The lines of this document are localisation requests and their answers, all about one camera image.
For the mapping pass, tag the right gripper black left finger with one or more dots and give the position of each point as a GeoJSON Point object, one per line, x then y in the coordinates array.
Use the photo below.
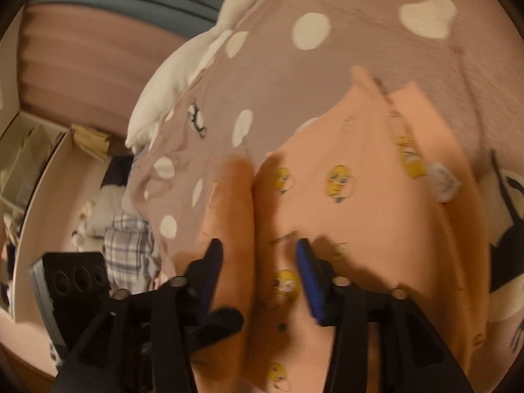
{"type": "Point", "coordinates": [144, 342]}

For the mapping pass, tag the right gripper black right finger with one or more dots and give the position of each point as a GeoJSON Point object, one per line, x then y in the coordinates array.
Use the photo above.
{"type": "Point", "coordinates": [412, 355]}

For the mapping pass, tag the peach cartoon print garment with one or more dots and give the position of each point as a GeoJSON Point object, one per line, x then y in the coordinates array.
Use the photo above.
{"type": "Point", "coordinates": [382, 191]}

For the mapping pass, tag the plaid grey white cloth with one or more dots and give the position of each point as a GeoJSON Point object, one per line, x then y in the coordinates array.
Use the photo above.
{"type": "Point", "coordinates": [133, 260]}

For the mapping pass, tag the white pillow on floor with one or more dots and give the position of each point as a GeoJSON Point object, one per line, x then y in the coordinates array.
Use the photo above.
{"type": "Point", "coordinates": [98, 213]}

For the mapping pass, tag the black cloth on floor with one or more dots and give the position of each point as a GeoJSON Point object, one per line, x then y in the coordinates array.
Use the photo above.
{"type": "Point", "coordinates": [118, 171]}

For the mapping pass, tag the white shelf unit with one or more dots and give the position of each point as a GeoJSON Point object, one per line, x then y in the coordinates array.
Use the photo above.
{"type": "Point", "coordinates": [27, 145]}

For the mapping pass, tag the tan woven basket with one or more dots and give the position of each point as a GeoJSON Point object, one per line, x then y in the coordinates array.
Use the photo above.
{"type": "Point", "coordinates": [93, 142]}

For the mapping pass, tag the white goose plush toy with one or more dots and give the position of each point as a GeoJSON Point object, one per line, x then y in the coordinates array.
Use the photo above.
{"type": "Point", "coordinates": [172, 78]}

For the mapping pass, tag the pink curtain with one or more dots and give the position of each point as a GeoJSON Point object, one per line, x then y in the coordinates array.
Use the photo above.
{"type": "Point", "coordinates": [80, 65]}

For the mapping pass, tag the mauve polka dot bedspread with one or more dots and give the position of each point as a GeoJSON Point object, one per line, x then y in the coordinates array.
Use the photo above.
{"type": "Point", "coordinates": [290, 61]}

